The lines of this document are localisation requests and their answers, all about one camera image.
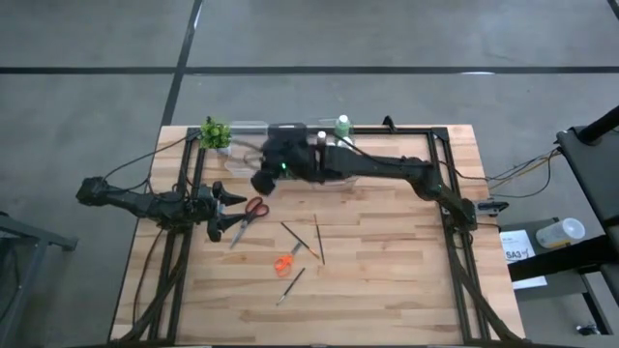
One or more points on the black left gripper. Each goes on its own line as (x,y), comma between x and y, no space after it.
(205,208)

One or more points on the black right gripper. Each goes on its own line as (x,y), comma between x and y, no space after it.
(290,159)

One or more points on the red and black scissors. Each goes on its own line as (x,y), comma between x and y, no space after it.
(255,209)

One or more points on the black paintbrush gold ferrule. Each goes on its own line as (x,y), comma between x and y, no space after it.
(300,240)

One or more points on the small dark red paint bottle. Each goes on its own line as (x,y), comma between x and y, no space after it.
(321,137)

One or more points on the black paintbrush silver ferrule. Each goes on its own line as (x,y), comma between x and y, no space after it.
(319,239)
(290,286)

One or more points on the orange scissors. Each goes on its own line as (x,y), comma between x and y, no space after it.
(284,263)

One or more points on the green paint bottle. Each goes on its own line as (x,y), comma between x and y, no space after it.
(342,126)

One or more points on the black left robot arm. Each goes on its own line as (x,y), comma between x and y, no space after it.
(130,203)

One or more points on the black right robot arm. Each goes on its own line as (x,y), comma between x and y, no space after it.
(387,166)

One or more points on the clear plastic bin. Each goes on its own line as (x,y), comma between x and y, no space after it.
(242,154)

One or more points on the green plant in white pot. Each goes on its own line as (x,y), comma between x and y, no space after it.
(215,134)

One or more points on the grey metal stand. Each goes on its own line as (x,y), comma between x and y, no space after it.
(29,232)

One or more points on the white printed paper sheet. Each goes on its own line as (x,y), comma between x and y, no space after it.
(515,241)

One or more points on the translucent plastic jar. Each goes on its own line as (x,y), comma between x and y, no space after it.
(561,233)

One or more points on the black side cart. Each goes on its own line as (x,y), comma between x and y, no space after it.
(595,174)

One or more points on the small black floor object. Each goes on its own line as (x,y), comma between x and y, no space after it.
(587,329)

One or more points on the black frame clamp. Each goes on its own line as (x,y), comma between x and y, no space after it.
(388,124)

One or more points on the black aluminium table frame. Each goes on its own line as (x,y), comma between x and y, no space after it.
(466,299)

